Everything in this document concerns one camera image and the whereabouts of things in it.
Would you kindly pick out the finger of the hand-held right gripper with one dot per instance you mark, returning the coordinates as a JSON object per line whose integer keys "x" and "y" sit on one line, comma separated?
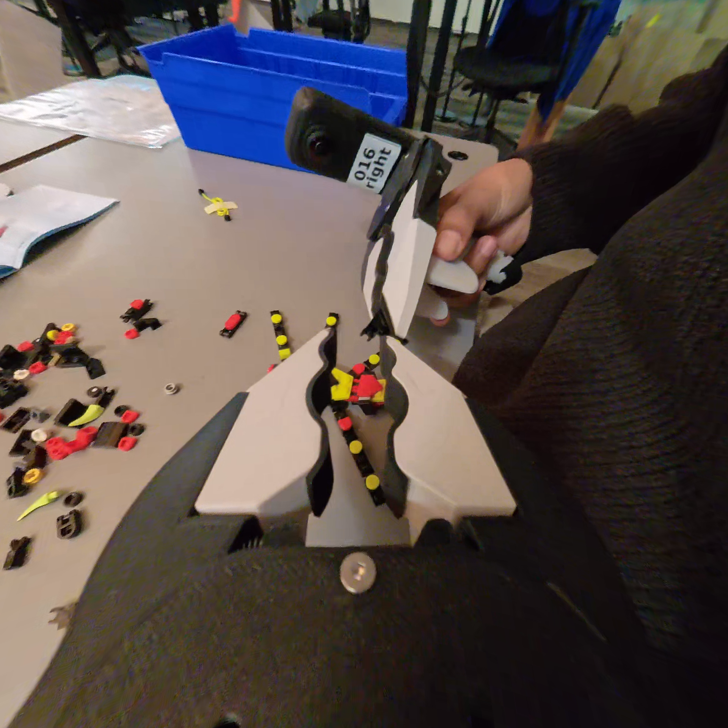
{"x": 409, "y": 256}
{"x": 372, "y": 273}

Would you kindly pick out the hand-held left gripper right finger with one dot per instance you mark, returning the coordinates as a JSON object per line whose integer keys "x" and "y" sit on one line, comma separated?
{"x": 455, "y": 455}

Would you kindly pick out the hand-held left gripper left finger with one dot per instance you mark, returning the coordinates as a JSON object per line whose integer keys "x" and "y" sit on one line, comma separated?
{"x": 261, "y": 455}

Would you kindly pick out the black yellow lego spider model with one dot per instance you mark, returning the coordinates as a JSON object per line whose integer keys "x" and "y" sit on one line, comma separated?
{"x": 364, "y": 387}

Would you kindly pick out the person's right forearm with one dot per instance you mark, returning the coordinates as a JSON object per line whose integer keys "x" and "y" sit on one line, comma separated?
{"x": 614, "y": 170}

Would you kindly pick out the red topped black lego plate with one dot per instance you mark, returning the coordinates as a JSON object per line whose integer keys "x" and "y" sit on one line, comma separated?
{"x": 232, "y": 323}

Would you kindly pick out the pile of loose lego pieces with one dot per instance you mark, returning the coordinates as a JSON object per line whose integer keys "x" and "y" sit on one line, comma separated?
{"x": 62, "y": 449}

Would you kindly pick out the lego instruction booklet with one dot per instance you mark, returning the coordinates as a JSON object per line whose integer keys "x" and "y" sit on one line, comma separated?
{"x": 45, "y": 222}

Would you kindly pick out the person's right hand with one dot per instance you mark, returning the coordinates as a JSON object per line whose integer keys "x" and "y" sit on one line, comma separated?
{"x": 495, "y": 210}

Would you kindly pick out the blue plastic bin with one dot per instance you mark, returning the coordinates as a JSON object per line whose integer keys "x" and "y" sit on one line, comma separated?
{"x": 239, "y": 96}

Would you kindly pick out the black office chair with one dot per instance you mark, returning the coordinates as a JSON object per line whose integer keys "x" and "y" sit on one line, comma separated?
{"x": 500, "y": 68}

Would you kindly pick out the blue jacket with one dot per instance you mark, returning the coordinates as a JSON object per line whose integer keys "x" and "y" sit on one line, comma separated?
{"x": 580, "y": 45}

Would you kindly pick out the clear plastic bag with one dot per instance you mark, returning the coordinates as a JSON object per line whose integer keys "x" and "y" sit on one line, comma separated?
{"x": 85, "y": 108}

